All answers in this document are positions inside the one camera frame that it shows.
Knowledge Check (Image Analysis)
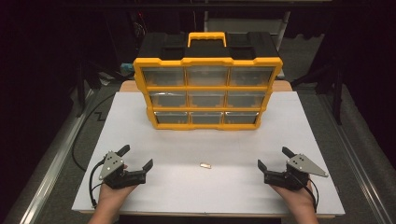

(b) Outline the teal object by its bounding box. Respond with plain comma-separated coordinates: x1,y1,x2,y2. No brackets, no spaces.
120,63,135,77

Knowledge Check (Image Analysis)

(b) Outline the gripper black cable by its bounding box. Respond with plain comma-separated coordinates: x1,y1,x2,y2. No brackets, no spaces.
89,158,108,209
306,176,320,213

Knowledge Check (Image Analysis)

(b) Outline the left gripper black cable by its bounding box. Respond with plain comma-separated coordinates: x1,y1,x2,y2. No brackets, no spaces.
89,158,108,209

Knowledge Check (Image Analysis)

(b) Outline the yellow black organizer cabinet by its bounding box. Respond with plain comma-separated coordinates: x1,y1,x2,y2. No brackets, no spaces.
133,31,284,132

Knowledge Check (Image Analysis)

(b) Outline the person's left hand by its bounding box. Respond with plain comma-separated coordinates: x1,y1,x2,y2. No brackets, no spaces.
98,185,138,205

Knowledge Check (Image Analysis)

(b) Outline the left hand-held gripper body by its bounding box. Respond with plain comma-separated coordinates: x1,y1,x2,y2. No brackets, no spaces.
98,150,148,190

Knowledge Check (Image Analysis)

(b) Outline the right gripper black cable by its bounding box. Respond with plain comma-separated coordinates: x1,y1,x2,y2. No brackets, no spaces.
306,176,320,213

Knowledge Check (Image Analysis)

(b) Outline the aluminium rail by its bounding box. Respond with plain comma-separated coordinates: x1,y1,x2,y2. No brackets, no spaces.
4,88,94,224
317,92,396,224

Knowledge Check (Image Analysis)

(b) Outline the white board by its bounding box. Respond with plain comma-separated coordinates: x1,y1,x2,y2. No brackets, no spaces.
71,91,346,217

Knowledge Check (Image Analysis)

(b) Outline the black stand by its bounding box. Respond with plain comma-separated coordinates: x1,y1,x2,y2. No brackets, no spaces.
76,59,134,118
290,57,345,125

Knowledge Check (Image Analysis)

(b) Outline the long black floor cable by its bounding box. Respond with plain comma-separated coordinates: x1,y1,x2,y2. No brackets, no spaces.
72,92,116,173

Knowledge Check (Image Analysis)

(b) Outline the clear plastic drawer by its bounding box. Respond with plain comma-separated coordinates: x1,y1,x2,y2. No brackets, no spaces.
186,65,230,87

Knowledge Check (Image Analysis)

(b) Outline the grid of clear drawers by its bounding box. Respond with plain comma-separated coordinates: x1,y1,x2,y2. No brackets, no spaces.
142,65,276,125

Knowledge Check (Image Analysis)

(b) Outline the person's right hand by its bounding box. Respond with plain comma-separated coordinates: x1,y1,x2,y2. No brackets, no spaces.
269,183,316,210

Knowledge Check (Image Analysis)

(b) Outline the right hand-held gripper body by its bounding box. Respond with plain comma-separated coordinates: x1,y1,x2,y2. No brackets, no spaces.
263,153,330,191

